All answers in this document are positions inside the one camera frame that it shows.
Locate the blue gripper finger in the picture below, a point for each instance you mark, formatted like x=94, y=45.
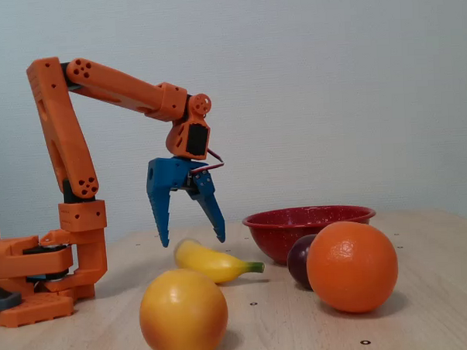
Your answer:
x=160, y=213
x=209, y=203

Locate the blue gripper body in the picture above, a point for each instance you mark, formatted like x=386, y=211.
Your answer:
x=167, y=174

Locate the yellow toy banana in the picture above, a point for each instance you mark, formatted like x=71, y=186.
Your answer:
x=210, y=263

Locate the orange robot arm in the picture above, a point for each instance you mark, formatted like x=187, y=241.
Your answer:
x=63, y=128

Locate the orange robot base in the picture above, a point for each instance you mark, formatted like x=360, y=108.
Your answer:
x=32, y=265

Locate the red speckled bowl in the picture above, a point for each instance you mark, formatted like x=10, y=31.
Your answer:
x=282, y=235

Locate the yellow orange peach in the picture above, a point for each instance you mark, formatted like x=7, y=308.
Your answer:
x=183, y=314

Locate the dark purple plum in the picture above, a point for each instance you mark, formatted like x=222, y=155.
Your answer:
x=298, y=263

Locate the orange fruit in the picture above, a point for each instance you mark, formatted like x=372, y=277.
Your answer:
x=352, y=266

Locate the dark grey table clamp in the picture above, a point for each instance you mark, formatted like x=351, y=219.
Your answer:
x=6, y=300

